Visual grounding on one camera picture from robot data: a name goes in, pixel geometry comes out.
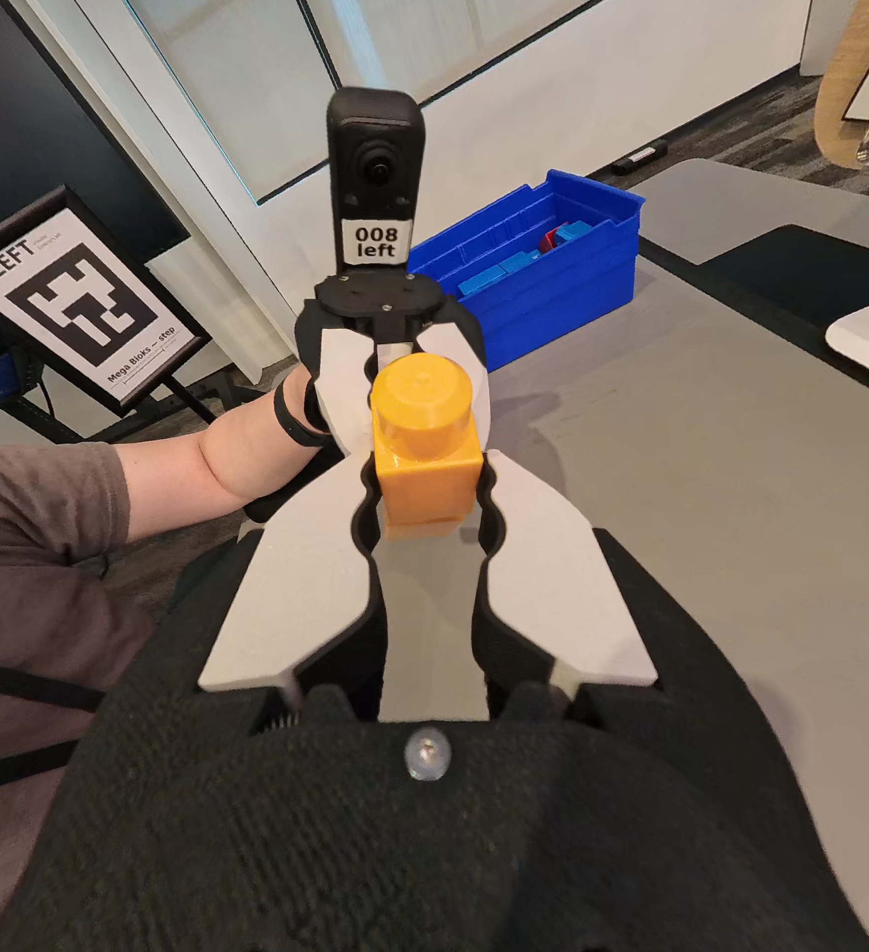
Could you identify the wooden display board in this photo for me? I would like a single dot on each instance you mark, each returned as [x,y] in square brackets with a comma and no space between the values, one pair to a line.
[832,111]

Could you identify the black wristwatch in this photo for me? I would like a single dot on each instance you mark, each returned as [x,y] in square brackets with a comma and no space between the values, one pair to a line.
[285,424]

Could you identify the black desk mat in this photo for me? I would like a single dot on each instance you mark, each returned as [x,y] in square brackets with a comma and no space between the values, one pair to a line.
[798,275]

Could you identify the person's left hand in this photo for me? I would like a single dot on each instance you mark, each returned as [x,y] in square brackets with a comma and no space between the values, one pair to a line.
[300,394]

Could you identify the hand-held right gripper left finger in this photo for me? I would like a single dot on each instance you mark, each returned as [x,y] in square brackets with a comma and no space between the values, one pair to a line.
[293,595]

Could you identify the small black flat device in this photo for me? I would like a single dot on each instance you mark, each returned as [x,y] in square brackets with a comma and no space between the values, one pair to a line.
[639,158]

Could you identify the blue plastic bin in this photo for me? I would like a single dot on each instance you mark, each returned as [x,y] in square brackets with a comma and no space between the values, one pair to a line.
[553,320]

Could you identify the framed marker code sign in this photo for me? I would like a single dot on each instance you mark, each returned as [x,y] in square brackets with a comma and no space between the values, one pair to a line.
[77,297]

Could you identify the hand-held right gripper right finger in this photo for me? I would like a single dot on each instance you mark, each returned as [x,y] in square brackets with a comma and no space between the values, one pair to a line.
[561,595]

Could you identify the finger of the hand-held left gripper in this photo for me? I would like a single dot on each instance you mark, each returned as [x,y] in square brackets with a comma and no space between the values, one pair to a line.
[468,353]
[341,387]

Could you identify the pile of colourful toy blocks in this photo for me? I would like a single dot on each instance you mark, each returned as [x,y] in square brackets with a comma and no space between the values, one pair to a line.
[516,264]

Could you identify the yellow one-stud block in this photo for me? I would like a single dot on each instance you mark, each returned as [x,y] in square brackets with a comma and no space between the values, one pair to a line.
[427,476]

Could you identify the black armrest pad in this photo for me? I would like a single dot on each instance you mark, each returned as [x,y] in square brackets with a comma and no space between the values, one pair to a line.
[285,491]

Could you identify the large black display panel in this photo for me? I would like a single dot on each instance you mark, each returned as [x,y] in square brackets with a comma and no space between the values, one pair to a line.
[33,111]

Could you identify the yellow two-stud block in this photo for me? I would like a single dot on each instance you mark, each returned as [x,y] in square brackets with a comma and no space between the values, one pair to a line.
[423,529]

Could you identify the black sign easel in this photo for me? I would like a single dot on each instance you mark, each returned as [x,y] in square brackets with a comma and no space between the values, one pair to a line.
[196,405]

